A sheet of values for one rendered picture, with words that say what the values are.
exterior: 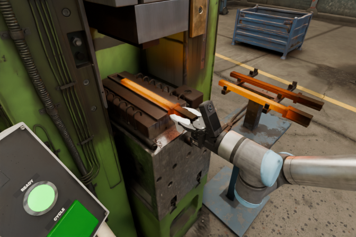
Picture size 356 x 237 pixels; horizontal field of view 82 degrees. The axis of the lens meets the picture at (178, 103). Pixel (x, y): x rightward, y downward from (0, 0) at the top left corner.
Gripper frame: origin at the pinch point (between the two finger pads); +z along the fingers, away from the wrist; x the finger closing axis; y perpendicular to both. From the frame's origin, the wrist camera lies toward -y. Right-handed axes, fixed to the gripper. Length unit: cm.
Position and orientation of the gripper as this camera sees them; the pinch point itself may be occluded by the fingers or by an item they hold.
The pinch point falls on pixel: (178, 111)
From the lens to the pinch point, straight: 75.4
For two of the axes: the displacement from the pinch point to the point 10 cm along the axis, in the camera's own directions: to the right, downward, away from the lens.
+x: 6.9, -4.1, 6.0
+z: -7.3, -3.8, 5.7
